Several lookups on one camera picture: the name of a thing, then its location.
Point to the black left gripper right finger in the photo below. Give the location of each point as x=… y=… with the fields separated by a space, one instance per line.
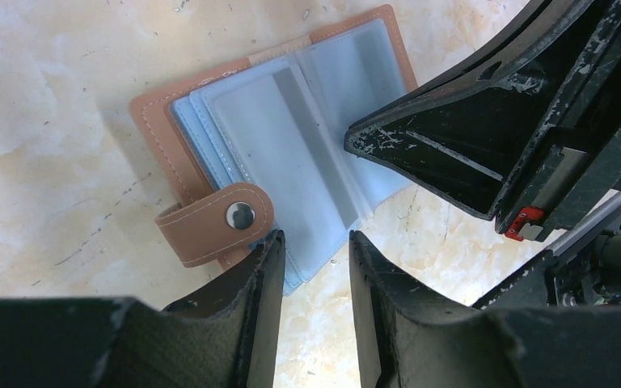
x=409 y=335

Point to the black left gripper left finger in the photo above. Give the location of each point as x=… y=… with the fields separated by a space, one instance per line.
x=224 y=334

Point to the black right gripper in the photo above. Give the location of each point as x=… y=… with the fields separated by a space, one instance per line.
x=477 y=134

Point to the brown leather card holder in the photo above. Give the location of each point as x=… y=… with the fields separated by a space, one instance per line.
x=257 y=144

